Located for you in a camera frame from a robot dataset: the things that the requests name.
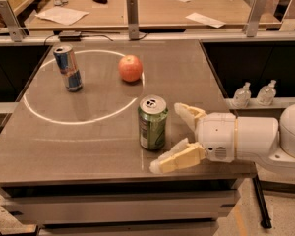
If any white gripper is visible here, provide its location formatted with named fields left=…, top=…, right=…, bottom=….
left=149, top=102, right=236, bottom=174

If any green soda can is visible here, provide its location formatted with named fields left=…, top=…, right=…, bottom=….
left=138, top=95, right=168, bottom=150

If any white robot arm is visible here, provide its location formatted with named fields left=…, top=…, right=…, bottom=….
left=149, top=103, right=295, bottom=177

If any blue silver redbull can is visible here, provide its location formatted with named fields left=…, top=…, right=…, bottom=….
left=53, top=45, right=83, bottom=92

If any left clear sanitizer bottle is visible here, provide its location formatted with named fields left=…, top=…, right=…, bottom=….
left=233, top=82, right=251, bottom=108

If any clear sanitizer bottle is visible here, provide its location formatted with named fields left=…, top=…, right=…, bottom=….
left=256, top=80, right=276, bottom=106
left=233, top=82, right=251, bottom=108

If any red orange apple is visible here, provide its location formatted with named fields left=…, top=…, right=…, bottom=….
left=118, top=55, right=143, bottom=83

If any right clear sanitizer bottle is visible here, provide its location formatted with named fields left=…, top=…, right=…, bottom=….
left=256, top=80, right=276, bottom=106

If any white drawer cabinet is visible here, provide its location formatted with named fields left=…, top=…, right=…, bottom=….
left=0, top=179, right=242, bottom=236

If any white paper sheet right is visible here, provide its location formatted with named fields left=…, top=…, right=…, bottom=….
left=187, top=13, right=225, bottom=29

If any white paper sheet left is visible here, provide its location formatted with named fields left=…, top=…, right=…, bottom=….
left=36, top=7, right=89, bottom=26

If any right metal bracket post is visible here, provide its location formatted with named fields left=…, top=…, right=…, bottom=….
left=243, top=0, right=266, bottom=37

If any metal bracket post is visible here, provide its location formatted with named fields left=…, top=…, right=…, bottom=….
left=243, top=0, right=266, bottom=37
left=126, top=0, right=140, bottom=40
left=0, top=0, right=26, bottom=42

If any middle metal bracket post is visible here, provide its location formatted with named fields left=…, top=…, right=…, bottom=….
left=126, top=0, right=140, bottom=40

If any left metal bracket post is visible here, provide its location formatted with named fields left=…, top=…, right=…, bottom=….
left=0, top=0, right=26, bottom=42

